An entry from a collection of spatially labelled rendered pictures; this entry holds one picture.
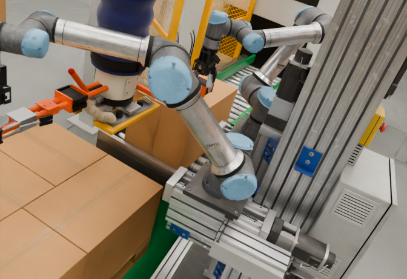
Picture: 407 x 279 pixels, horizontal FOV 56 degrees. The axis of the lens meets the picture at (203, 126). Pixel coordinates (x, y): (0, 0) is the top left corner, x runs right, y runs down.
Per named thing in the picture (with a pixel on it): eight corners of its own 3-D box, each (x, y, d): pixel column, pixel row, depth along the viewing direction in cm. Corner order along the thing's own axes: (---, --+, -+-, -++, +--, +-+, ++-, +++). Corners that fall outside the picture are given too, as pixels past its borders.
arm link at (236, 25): (252, 45, 165) (230, 42, 160) (241, 35, 173) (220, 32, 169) (258, 28, 161) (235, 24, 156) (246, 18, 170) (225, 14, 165)
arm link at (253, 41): (344, 47, 170) (245, 60, 155) (329, 37, 178) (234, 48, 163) (352, 22, 163) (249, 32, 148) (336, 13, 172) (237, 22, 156)
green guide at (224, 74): (244, 58, 424) (248, 50, 419) (253, 62, 421) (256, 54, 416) (166, 101, 294) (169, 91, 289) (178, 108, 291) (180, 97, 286)
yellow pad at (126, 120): (143, 98, 181) (145, 89, 179) (160, 108, 178) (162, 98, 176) (92, 124, 154) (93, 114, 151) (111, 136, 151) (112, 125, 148)
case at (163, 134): (174, 114, 283) (187, 65, 263) (221, 138, 271) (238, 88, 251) (122, 145, 234) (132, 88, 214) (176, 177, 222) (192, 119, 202)
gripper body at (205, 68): (191, 71, 170) (197, 45, 164) (200, 66, 177) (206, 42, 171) (205, 78, 167) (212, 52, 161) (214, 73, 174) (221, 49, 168)
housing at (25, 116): (23, 117, 130) (23, 106, 128) (37, 126, 128) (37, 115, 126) (5, 124, 124) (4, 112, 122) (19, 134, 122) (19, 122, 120)
